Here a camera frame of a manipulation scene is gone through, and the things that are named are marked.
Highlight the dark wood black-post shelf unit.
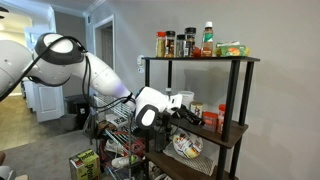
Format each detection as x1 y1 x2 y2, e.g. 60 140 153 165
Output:
142 55 262 180

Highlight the chrome wire rack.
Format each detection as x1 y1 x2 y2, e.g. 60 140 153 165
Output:
89 94 148 180

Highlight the short black cap spice jar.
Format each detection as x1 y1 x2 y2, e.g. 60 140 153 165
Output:
175 33 186 58

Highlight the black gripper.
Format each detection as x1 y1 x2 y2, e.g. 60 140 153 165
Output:
170 103 206 127

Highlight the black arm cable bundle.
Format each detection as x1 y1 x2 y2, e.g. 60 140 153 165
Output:
0 34 138 113

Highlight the checkered mesh mat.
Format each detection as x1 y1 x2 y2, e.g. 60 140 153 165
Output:
162 141 218 177

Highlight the black cap orange spice jar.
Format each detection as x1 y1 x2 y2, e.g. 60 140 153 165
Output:
165 30 176 58

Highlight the small red round thing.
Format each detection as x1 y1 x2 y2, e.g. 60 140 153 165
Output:
192 46 202 58

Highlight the black cap dark spice jar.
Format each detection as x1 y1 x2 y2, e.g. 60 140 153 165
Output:
184 27 197 58

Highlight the large red cap spice jar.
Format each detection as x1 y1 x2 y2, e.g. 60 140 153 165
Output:
155 31 167 58

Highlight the red label sprinkle spice bottle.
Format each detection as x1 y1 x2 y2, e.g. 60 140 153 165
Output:
202 111 219 133

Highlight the white round canister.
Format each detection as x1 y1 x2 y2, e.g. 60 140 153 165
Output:
177 90 195 110

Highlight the orange cap spice bottle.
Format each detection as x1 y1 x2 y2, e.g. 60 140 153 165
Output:
216 103 227 134

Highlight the grey bin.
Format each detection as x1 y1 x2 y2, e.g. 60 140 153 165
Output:
59 113 78 132

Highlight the white wall switch plate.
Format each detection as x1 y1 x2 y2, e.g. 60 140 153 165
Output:
136 54 146 74

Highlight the black trash bin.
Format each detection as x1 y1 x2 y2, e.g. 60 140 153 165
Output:
64 94 90 130

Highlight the small can gold lid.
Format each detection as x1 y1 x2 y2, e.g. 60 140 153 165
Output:
189 101 204 119

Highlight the green yellow sponge pack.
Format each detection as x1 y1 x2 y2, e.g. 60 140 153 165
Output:
214 40 252 58

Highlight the white doorway trim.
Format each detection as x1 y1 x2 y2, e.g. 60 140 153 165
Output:
92 14 117 72

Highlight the green cardboard box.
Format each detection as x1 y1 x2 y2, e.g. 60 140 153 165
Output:
68 148 102 180

